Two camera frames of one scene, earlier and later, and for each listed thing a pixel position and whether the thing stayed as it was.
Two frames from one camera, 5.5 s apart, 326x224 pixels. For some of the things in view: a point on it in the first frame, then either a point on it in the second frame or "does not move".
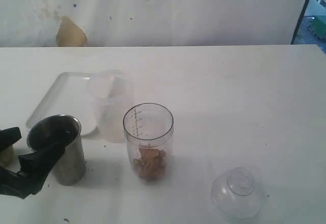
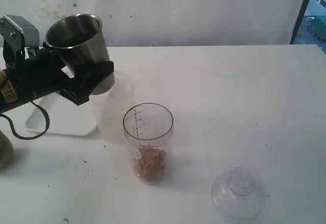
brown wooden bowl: (6, 157) does not move
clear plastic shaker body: (148, 131) does not move
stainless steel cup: (64, 130) → (79, 40)
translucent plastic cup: (112, 91) does not move
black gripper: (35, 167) → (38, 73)
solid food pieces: (151, 164) does not move
